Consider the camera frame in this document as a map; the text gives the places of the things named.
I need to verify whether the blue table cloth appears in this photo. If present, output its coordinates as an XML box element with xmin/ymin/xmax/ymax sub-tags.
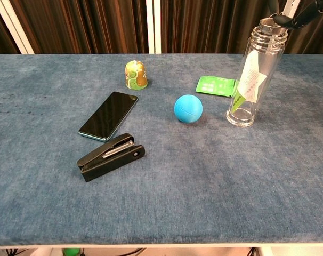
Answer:
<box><xmin>0</xmin><ymin>53</ymin><xmax>323</xmax><ymax>247</ymax></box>

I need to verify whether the black smartphone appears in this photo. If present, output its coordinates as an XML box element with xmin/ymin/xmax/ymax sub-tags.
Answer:
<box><xmin>78</xmin><ymin>91</ymin><xmax>139</xmax><ymax>141</ymax></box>

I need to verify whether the white frame pole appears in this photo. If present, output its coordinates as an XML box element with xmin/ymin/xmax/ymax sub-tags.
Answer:
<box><xmin>281</xmin><ymin>0</ymin><xmax>302</xmax><ymax>17</ymax></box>
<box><xmin>0</xmin><ymin>0</ymin><xmax>36</xmax><ymax>55</ymax></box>
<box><xmin>146</xmin><ymin>0</ymin><xmax>162</xmax><ymax>54</ymax></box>

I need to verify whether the black stapler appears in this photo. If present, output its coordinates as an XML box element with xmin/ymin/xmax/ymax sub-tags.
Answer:
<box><xmin>76</xmin><ymin>133</ymin><xmax>146</xmax><ymax>183</ymax></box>

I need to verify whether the white green paper label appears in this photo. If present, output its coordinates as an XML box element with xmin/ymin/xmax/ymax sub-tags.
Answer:
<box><xmin>230</xmin><ymin>49</ymin><xmax>268</xmax><ymax>114</ymax></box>

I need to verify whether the blue ball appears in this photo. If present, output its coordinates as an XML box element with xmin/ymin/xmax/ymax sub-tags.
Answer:
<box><xmin>174</xmin><ymin>94</ymin><xmax>204</xmax><ymax>124</ymax></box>

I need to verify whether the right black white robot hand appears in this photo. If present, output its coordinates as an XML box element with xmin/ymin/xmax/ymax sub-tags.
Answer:
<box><xmin>267</xmin><ymin>0</ymin><xmax>323</xmax><ymax>29</ymax></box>

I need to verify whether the clear glass bottle cup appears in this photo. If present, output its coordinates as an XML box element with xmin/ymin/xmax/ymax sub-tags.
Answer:
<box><xmin>225</xmin><ymin>25</ymin><xmax>288</xmax><ymax>128</ymax></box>

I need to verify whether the green tea packet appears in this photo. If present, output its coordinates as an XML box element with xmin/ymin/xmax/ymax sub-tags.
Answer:
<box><xmin>195</xmin><ymin>75</ymin><xmax>236</xmax><ymax>98</ymax></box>

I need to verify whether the green gold cone jar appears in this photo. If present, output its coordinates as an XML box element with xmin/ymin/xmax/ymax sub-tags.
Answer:
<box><xmin>125</xmin><ymin>60</ymin><xmax>148</xmax><ymax>90</ymax></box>

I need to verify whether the black cable bundle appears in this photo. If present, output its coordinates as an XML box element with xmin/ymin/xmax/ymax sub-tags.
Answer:
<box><xmin>115</xmin><ymin>247</ymin><xmax>147</xmax><ymax>256</ymax></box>

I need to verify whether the silver metal ring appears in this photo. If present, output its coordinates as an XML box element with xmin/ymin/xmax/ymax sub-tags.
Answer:
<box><xmin>259</xmin><ymin>16</ymin><xmax>289</xmax><ymax>35</ymax></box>

